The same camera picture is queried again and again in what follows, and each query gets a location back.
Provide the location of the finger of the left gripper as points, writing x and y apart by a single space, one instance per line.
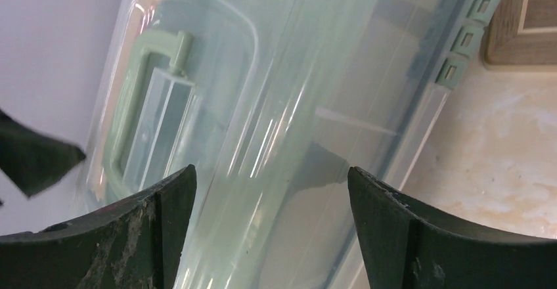
35 162

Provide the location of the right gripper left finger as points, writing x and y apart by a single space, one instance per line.
135 242

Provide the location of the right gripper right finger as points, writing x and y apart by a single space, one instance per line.
406 243

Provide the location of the green plastic tool box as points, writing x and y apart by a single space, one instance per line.
272 101

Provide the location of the wooden chessboard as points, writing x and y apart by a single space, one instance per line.
522 36

